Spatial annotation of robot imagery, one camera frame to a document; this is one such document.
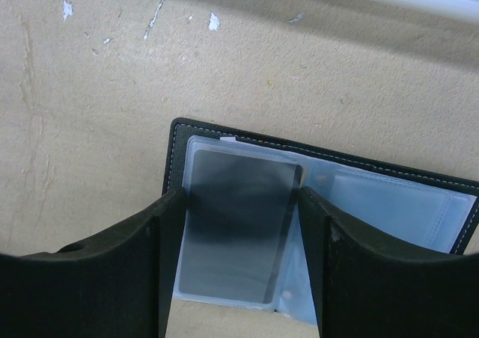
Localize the black leather card holder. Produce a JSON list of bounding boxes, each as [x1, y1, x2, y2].
[[163, 118, 478, 328]]

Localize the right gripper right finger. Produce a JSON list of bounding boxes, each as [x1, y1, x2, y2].
[[298, 187, 478, 337]]

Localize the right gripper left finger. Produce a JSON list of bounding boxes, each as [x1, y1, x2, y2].
[[1, 189, 186, 337]]

